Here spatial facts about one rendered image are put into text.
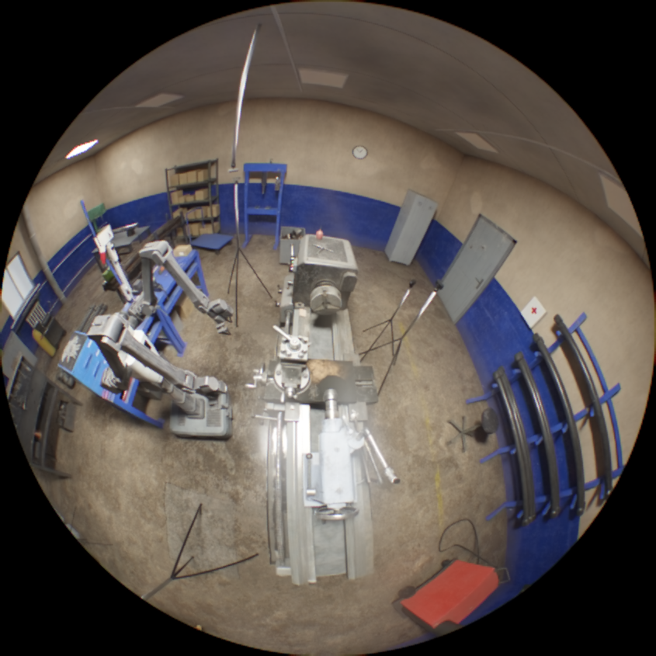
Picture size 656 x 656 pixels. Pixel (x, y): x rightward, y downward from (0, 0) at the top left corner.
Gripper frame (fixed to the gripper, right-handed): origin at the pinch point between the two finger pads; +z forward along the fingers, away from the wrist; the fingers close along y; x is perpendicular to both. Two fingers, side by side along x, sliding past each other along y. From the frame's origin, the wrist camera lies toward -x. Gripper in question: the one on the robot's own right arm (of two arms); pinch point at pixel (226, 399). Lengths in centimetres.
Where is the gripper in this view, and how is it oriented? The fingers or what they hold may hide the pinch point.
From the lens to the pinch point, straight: 103.8
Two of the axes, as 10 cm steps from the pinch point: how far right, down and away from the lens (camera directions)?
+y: -2.1, -7.8, 5.9
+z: 3.2, 5.2, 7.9
